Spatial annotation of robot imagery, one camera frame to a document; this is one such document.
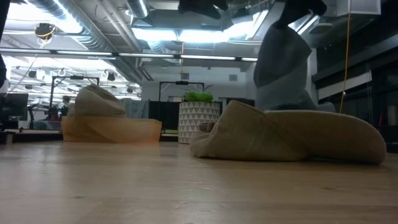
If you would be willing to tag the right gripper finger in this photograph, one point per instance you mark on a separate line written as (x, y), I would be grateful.
(284, 20)

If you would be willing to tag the green artificial plant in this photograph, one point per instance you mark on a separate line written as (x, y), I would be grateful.
(197, 96)

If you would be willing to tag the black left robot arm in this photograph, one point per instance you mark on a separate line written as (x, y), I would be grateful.
(2, 9)

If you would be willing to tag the silver ventilation duct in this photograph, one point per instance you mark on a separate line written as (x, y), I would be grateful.
(90, 37)
(138, 7)

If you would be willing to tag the grey wall vent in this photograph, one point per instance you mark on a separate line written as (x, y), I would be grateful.
(233, 77)

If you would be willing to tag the long ceiling light bar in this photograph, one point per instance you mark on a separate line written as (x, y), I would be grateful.
(149, 55)

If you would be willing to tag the grey-blue panel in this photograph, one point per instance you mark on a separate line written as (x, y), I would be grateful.
(135, 107)

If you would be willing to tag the black partition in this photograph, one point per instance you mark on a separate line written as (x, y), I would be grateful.
(164, 115)

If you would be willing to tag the person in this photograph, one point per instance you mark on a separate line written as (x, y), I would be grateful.
(65, 101)
(51, 113)

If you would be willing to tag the orange translucent plastic bin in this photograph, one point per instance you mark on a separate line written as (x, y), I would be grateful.
(130, 130)

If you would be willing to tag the black computer monitor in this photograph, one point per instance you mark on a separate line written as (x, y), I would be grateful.
(14, 105)

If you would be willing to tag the grey baseball cap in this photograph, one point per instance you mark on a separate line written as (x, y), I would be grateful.
(280, 56)
(326, 107)

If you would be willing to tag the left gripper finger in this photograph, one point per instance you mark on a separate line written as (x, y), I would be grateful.
(205, 7)

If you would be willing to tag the white triangle-patterned plant pot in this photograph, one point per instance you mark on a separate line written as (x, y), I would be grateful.
(199, 112)

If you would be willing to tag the black metal frame stand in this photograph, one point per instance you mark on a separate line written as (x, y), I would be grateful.
(76, 77)
(182, 82)

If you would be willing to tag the black screen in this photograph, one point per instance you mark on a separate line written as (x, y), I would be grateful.
(239, 102)

